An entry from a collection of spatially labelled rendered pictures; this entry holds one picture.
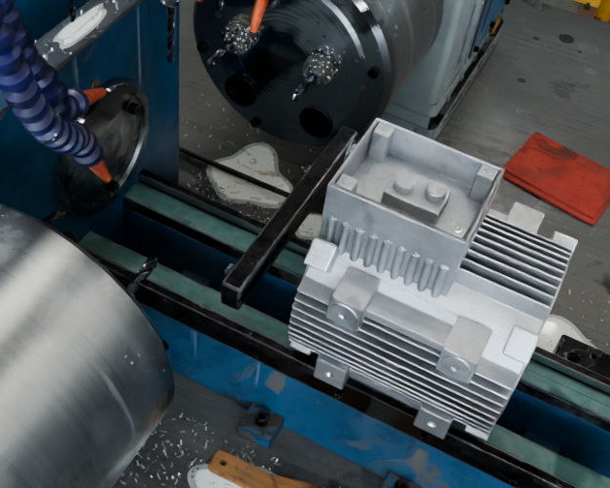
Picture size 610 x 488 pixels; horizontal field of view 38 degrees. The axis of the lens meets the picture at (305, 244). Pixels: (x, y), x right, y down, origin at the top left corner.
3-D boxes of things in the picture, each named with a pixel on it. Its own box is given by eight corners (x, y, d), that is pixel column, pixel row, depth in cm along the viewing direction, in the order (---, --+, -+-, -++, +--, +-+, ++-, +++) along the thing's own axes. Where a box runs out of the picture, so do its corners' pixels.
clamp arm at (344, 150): (333, 142, 95) (213, 300, 79) (337, 121, 93) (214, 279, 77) (362, 155, 95) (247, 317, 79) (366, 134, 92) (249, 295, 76)
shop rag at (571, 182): (625, 182, 127) (628, 177, 126) (593, 227, 120) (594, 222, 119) (533, 134, 132) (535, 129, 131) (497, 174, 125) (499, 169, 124)
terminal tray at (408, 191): (315, 246, 75) (325, 186, 70) (364, 173, 82) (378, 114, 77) (443, 304, 73) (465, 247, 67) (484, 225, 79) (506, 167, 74)
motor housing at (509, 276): (276, 379, 84) (297, 248, 70) (357, 252, 96) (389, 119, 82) (471, 474, 79) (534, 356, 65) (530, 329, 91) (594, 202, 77)
